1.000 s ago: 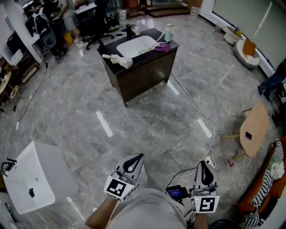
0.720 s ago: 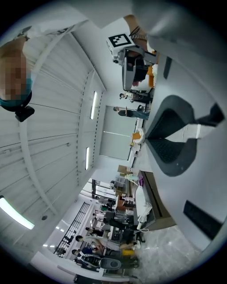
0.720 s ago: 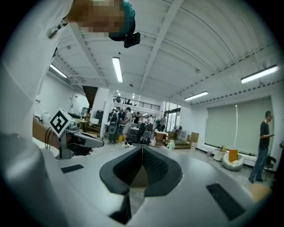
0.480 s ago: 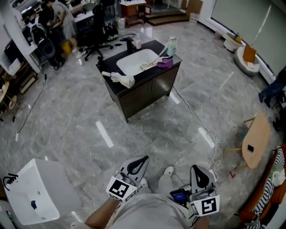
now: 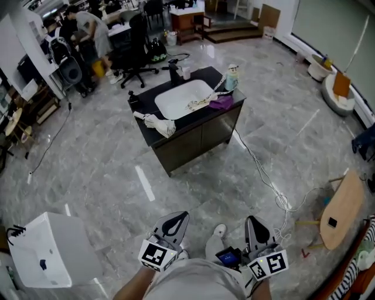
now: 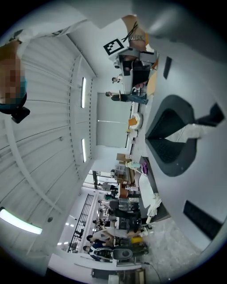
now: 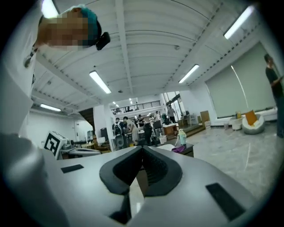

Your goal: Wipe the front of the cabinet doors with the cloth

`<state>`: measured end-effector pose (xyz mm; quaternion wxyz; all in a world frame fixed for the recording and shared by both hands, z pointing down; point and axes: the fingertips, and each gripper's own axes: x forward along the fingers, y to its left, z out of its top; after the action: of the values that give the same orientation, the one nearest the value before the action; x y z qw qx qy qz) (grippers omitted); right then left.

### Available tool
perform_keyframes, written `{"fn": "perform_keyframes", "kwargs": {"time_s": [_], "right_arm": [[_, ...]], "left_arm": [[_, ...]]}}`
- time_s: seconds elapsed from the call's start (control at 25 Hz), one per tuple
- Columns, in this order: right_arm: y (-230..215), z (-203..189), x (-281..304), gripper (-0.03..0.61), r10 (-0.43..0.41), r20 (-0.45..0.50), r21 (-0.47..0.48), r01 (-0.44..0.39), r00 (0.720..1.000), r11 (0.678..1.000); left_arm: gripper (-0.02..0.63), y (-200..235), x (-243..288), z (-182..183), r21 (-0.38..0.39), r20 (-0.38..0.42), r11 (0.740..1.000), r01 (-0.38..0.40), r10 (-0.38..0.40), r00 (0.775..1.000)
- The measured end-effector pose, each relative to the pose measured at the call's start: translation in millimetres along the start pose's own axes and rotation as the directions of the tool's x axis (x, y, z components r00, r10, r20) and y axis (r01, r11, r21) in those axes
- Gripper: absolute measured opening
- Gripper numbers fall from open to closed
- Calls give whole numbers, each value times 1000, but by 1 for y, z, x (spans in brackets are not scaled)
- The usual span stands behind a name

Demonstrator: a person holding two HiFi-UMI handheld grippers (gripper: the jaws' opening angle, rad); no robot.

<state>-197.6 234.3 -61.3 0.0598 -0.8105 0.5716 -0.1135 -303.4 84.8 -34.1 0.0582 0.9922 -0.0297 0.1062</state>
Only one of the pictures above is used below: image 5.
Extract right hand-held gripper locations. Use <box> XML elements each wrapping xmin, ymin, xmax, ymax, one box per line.
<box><xmin>244</xmin><ymin>216</ymin><xmax>289</xmax><ymax>282</ymax></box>

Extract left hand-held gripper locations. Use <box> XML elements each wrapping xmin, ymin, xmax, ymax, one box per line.
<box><xmin>137</xmin><ymin>211</ymin><xmax>190</xmax><ymax>273</ymax></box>

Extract scratched dark wooden cabinet door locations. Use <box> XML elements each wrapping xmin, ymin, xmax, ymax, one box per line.
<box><xmin>155</xmin><ymin>128</ymin><xmax>203</xmax><ymax>173</ymax></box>

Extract purple cloth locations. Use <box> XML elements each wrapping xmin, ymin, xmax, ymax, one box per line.
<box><xmin>208</xmin><ymin>95</ymin><xmax>234</xmax><ymax>110</ymax></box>

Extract person's right forearm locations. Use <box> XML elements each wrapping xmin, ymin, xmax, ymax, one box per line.
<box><xmin>254</xmin><ymin>278</ymin><xmax>272</xmax><ymax>300</ymax></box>

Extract person's left forearm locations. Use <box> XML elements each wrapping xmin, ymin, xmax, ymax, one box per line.
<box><xmin>112</xmin><ymin>265</ymin><xmax>161</xmax><ymax>300</ymax></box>

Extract dark wooden vanity cabinet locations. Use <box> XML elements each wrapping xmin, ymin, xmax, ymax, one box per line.
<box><xmin>128</xmin><ymin>66</ymin><xmax>247</xmax><ymax>178</ymax></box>

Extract black display device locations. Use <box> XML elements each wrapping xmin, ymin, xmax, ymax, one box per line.
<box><xmin>215</xmin><ymin>246</ymin><xmax>243</xmax><ymax>271</ymax></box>

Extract person's right leg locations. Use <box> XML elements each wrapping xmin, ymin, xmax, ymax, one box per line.
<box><xmin>204</xmin><ymin>233</ymin><xmax>228</xmax><ymax>263</ymax></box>

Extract person's light grey shirt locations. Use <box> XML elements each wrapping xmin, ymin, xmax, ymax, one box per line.
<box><xmin>143</xmin><ymin>259</ymin><xmax>248</xmax><ymax>300</ymax></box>

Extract oval wooden side table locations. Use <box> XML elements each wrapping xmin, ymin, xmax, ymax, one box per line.
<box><xmin>294</xmin><ymin>168</ymin><xmax>366</xmax><ymax>252</ymax></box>

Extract striped black white fabric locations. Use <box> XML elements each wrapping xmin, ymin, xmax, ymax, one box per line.
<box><xmin>333</xmin><ymin>215</ymin><xmax>375</xmax><ymax>300</ymax></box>

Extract beige crumpled towel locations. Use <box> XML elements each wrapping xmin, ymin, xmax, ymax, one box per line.
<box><xmin>133</xmin><ymin>111</ymin><xmax>177</xmax><ymax>139</ymax></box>

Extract black vanity countertop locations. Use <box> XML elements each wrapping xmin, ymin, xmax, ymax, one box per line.
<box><xmin>128</xmin><ymin>66</ymin><xmax>247</xmax><ymax>147</ymax></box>

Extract white sink basin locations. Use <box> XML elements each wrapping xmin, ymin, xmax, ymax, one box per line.
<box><xmin>154</xmin><ymin>79</ymin><xmax>214</xmax><ymax>121</ymax></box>

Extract small black countertop container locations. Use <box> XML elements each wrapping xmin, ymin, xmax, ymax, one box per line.
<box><xmin>128</xmin><ymin>90</ymin><xmax>141</xmax><ymax>109</ymax></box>

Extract black curved faucet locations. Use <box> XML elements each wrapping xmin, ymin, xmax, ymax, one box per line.
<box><xmin>6</xmin><ymin>224</ymin><xmax>27</xmax><ymax>246</ymax></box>

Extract large round floor seat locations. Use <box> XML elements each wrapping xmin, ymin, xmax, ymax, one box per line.
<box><xmin>321</xmin><ymin>71</ymin><xmax>357</xmax><ymax>117</ymax></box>

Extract teal cartoon water bottle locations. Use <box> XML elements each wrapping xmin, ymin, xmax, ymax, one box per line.
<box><xmin>224</xmin><ymin>63</ymin><xmax>241</xmax><ymax>91</ymax></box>

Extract orange cushion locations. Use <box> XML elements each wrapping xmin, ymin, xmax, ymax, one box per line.
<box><xmin>333</xmin><ymin>71</ymin><xmax>352</xmax><ymax>99</ymax></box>

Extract yellow bin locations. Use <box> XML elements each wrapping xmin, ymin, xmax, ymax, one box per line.
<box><xmin>93</xmin><ymin>60</ymin><xmax>105</xmax><ymax>79</ymax></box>

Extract small white round floor seat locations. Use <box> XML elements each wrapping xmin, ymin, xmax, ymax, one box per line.
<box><xmin>307</xmin><ymin>54</ymin><xmax>335</xmax><ymax>81</ymax></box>

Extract black green bag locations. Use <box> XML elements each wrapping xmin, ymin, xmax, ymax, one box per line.
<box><xmin>148</xmin><ymin>37</ymin><xmax>168</xmax><ymax>64</ymax></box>

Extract grey oval shell seat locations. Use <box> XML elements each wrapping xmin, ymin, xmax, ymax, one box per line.
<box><xmin>58</xmin><ymin>55</ymin><xmax>83</xmax><ymax>86</ymax></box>

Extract round wooden stool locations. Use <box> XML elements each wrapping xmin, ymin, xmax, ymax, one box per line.
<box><xmin>4</xmin><ymin>108</ymin><xmax>36</xmax><ymax>153</ymax></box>

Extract black office chair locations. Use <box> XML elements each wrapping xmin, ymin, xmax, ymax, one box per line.
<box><xmin>111</xmin><ymin>13</ymin><xmax>161</xmax><ymax>89</ymax></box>

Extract grey roller blind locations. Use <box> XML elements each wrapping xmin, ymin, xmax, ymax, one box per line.
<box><xmin>291</xmin><ymin>0</ymin><xmax>375</xmax><ymax>74</ymax></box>
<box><xmin>347</xmin><ymin>17</ymin><xmax>375</xmax><ymax>97</ymax></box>

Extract dark wooden platform steps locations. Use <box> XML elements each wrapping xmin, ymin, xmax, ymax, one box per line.
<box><xmin>204</xmin><ymin>22</ymin><xmax>264</xmax><ymax>45</ymax></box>

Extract brown cardboard sheet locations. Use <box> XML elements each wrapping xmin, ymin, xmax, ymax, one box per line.
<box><xmin>259</xmin><ymin>3</ymin><xmax>281</xmax><ymax>29</ymax></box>

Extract white floor cable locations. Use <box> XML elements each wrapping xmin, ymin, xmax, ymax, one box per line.
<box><xmin>233</xmin><ymin>127</ymin><xmax>326</xmax><ymax>253</ymax></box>

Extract white square pedestal basin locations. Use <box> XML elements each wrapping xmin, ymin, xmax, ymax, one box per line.
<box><xmin>7</xmin><ymin>211</ymin><xmax>103</xmax><ymax>289</ymax></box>

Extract patterned fabric strap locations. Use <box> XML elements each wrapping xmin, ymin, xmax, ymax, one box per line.
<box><xmin>186</xmin><ymin>74</ymin><xmax>235</xmax><ymax>111</ymax></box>

